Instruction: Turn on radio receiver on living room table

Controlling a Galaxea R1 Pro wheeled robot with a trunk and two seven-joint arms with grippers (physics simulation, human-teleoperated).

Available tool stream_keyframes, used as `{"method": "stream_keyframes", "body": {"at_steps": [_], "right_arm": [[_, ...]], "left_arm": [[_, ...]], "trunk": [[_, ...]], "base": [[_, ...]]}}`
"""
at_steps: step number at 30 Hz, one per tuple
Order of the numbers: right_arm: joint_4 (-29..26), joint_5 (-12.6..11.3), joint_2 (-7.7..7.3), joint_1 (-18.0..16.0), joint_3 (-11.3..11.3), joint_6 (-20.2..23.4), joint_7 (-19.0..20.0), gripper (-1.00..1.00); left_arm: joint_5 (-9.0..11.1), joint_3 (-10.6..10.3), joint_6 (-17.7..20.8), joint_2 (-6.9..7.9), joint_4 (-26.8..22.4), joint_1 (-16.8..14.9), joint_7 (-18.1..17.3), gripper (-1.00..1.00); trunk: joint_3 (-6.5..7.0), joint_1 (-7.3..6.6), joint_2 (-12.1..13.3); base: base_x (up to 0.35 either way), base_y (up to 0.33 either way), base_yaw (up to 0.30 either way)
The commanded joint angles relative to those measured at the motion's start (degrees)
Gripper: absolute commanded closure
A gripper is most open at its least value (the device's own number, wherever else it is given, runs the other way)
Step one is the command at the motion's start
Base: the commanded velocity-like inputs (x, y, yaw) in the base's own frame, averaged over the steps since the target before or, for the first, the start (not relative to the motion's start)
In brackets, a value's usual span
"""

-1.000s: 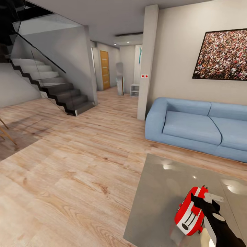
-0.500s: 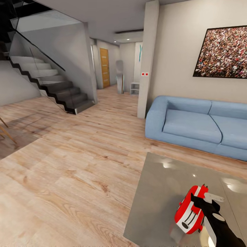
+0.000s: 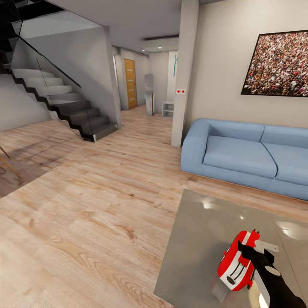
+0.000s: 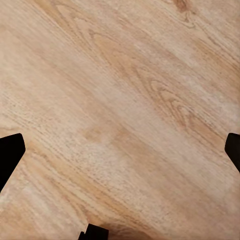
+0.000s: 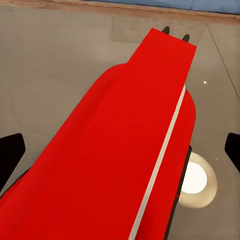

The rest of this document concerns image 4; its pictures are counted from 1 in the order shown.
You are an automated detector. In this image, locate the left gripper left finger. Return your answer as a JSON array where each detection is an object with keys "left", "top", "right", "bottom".
[{"left": 0, "top": 133, "right": 26, "bottom": 192}]

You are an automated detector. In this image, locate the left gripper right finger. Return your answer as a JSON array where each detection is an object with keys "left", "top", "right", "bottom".
[{"left": 224, "top": 132, "right": 240, "bottom": 172}]

